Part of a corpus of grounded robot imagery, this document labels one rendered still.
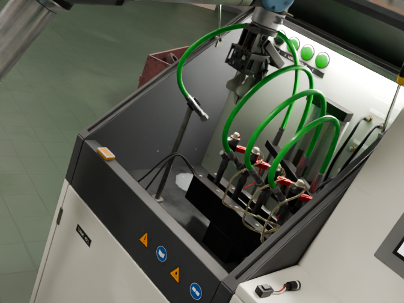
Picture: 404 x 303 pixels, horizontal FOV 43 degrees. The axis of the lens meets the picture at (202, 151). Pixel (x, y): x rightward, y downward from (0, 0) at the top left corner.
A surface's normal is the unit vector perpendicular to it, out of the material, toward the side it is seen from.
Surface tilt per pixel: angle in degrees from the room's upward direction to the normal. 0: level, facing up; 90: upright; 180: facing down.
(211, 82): 90
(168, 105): 90
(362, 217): 76
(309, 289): 0
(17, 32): 89
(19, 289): 0
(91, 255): 90
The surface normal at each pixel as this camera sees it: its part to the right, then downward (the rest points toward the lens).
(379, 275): -0.60, -0.17
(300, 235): 0.62, 0.51
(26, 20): 0.26, 0.43
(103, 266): -0.70, 0.04
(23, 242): 0.34, -0.86
